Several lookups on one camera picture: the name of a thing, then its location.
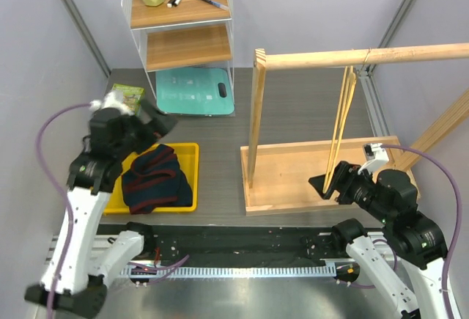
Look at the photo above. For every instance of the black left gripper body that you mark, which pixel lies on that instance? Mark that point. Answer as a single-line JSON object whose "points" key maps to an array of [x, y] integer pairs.
{"points": [[138, 135]]}

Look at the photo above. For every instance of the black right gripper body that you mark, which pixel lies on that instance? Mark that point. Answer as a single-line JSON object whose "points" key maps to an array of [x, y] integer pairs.
{"points": [[357, 187]]}

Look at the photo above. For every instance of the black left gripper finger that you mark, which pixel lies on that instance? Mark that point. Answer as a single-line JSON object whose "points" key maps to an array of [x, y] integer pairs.
{"points": [[163, 124], [151, 112]]}

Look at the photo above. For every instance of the navy maroon tank top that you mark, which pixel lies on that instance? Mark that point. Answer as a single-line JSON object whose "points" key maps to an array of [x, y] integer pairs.
{"points": [[155, 180]]}

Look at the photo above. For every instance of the yellow clothes hanger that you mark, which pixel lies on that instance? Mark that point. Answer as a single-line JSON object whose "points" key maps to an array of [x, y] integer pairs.
{"points": [[346, 96]]}

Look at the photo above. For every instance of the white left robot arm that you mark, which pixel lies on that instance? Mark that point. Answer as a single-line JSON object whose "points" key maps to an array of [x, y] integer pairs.
{"points": [[72, 282]]}

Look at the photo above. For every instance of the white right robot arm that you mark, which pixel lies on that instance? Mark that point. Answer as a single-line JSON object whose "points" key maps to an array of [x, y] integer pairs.
{"points": [[390, 197]]}

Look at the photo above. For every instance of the green paperback book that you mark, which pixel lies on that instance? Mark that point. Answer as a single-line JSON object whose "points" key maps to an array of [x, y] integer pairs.
{"points": [[131, 96]]}

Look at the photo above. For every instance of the teal cutting board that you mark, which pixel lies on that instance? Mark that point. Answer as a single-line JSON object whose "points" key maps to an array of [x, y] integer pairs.
{"points": [[204, 91]]}

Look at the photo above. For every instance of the yellow plastic tray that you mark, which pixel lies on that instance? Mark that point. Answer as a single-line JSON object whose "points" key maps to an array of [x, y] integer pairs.
{"points": [[188, 157]]}

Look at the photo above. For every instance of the wooden clothes rack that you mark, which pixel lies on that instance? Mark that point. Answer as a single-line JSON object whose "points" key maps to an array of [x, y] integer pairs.
{"points": [[275, 175]]}

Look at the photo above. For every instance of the blue pen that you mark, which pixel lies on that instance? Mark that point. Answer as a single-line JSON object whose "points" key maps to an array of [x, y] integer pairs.
{"points": [[216, 4]]}

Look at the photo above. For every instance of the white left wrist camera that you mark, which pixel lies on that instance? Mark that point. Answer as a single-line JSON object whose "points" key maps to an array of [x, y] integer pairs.
{"points": [[112, 100]]}

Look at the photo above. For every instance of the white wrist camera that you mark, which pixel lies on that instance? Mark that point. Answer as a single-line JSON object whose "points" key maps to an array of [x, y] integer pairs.
{"points": [[112, 100], [376, 157]]}

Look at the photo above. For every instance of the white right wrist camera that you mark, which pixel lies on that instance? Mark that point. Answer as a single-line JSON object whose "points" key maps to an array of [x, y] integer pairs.
{"points": [[376, 157]]}

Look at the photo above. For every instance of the white slotted cable duct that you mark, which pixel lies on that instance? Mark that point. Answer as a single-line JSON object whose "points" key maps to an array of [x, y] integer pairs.
{"points": [[328, 270]]}

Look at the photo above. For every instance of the white wire shelf unit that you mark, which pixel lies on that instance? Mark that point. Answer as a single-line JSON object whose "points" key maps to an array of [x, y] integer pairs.
{"points": [[193, 34]]}

